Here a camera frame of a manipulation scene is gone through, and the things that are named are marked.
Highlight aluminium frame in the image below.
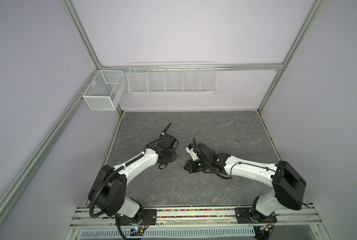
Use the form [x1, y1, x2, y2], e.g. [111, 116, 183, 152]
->
[0, 1, 326, 228]

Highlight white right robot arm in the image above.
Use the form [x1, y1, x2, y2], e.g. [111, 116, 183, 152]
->
[183, 142, 306, 224]

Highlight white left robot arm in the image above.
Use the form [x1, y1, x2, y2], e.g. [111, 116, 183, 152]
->
[88, 123, 179, 223]

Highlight long white wire basket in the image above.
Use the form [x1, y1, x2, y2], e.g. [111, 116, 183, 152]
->
[128, 62, 218, 95]

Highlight white mesh box basket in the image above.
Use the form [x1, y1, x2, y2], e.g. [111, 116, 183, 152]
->
[83, 70, 127, 111]

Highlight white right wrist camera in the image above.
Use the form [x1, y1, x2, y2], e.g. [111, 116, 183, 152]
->
[185, 144, 199, 161]

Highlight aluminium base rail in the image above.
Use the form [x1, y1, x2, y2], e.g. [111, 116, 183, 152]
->
[65, 205, 330, 240]

